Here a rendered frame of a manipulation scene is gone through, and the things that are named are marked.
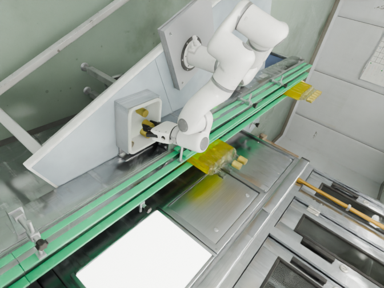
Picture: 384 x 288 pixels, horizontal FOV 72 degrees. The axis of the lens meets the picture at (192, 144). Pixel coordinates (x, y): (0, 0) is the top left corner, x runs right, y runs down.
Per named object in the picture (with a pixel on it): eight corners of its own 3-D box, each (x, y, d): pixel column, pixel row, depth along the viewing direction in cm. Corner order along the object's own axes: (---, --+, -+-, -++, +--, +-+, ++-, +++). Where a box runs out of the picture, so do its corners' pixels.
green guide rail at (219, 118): (175, 137, 122) (188, 145, 119) (175, 135, 122) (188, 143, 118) (303, 63, 239) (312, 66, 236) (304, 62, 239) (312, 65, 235)
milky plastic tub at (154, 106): (116, 147, 113) (130, 156, 110) (114, 100, 100) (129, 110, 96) (146, 131, 125) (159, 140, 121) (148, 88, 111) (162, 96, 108)
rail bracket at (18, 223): (7, 226, 85) (43, 273, 76) (-10, 191, 75) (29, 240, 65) (22, 217, 89) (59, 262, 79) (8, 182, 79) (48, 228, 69)
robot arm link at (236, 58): (245, 80, 92) (211, 55, 93) (286, 24, 79) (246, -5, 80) (230, 93, 79) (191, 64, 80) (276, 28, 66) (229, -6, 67)
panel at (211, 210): (70, 279, 93) (134, 358, 79) (69, 274, 92) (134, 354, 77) (214, 164, 154) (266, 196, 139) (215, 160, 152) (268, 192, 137)
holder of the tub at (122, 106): (116, 155, 117) (128, 164, 113) (114, 100, 100) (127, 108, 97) (145, 140, 128) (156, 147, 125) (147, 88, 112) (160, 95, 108)
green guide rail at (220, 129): (173, 149, 127) (186, 157, 123) (174, 147, 126) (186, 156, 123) (300, 71, 244) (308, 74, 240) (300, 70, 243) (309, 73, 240)
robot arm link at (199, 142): (200, 114, 87) (217, 110, 94) (177, 108, 93) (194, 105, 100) (198, 156, 92) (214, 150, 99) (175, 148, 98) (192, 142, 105)
